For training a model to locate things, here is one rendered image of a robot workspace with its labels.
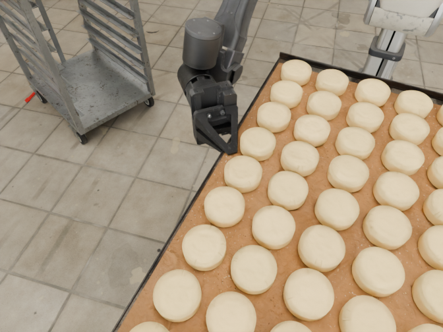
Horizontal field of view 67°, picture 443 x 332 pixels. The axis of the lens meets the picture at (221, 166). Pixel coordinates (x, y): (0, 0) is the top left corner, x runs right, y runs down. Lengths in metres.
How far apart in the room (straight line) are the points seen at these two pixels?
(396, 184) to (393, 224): 0.06
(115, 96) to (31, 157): 0.55
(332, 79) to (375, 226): 0.26
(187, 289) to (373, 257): 0.20
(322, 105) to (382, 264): 0.25
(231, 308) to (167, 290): 0.07
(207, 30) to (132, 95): 1.48
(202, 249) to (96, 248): 1.23
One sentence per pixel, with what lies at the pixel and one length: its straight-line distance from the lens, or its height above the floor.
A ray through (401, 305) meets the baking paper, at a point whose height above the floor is 0.99.
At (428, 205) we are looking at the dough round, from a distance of 0.47.
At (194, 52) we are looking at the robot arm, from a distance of 0.54.
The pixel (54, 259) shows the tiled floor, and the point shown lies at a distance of 1.64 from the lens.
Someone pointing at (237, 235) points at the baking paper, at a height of 0.99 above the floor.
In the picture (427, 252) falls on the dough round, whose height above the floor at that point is 1.01.
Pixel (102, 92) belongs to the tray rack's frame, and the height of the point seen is 0.15.
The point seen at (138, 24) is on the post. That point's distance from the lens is 1.78.
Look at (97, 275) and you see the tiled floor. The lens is 1.54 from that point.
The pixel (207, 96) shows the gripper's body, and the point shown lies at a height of 1.03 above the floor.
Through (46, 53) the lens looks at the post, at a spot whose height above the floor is 0.59.
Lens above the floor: 1.35
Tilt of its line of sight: 51 degrees down
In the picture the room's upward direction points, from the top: straight up
